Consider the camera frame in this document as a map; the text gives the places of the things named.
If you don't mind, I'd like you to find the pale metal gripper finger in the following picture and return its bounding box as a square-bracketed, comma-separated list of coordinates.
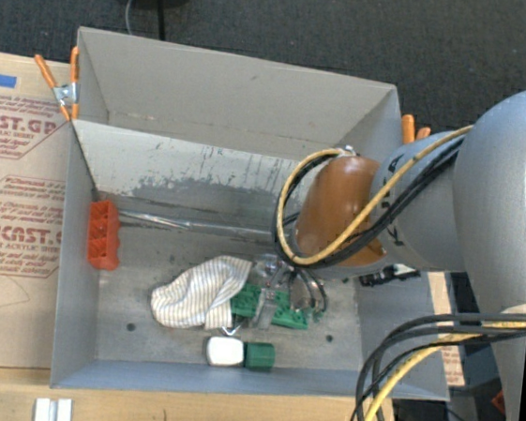
[252, 287, 280, 332]
[250, 252, 287, 289]

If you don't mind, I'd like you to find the dark green flat block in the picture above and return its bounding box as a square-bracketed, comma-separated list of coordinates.
[226, 279, 314, 332]

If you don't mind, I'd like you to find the green and white small bottle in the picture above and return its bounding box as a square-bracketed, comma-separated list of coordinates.
[203, 335, 278, 374]

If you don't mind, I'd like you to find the white striped cloth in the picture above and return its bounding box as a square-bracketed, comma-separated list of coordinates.
[147, 247, 255, 338]

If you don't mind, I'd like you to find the grey metal bin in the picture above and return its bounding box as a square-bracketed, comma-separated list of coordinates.
[37, 25, 490, 421]

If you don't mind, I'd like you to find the orange toy brick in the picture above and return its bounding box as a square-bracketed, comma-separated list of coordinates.
[83, 198, 127, 273]

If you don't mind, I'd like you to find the brown cardboard board red print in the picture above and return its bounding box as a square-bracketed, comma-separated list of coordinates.
[0, 51, 498, 421]

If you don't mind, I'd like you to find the black cylinder on white bracket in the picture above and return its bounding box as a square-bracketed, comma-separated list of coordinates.
[356, 261, 422, 293]

